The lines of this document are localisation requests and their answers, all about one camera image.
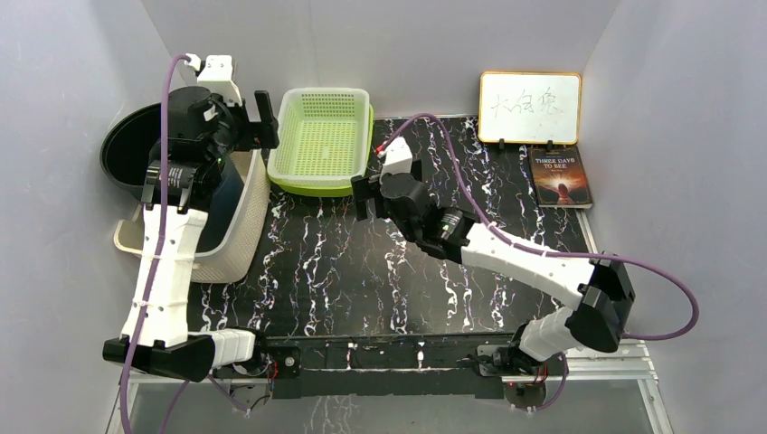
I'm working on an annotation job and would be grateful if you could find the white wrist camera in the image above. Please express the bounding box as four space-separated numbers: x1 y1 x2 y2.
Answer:
379 137 413 175
190 55 243 107

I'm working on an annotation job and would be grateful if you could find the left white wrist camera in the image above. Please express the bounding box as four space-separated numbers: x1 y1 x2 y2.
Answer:
190 55 243 107

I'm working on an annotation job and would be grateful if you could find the cream perforated laundry basket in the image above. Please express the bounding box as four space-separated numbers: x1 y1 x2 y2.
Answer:
113 150 270 287

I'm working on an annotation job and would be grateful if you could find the aluminium base frame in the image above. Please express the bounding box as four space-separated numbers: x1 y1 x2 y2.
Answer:
108 209 674 434

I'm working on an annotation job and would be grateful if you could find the book Three Days to See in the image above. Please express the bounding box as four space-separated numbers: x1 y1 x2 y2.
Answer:
528 145 593 209

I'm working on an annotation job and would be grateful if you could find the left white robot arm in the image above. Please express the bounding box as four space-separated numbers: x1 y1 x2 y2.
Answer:
100 86 279 382

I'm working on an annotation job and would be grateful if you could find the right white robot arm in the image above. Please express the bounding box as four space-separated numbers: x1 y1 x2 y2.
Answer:
351 172 635 374

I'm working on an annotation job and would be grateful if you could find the small whiteboard yellow frame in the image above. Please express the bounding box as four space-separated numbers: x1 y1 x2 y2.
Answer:
478 71 582 146

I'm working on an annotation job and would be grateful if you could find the large dark blue bucket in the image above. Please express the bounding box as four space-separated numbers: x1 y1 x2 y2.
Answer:
100 103 243 253

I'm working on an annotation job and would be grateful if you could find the green and white strainer basket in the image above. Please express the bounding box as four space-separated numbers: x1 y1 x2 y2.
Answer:
267 88 374 198

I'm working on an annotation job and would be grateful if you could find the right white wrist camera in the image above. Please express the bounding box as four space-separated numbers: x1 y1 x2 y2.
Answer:
379 137 413 175

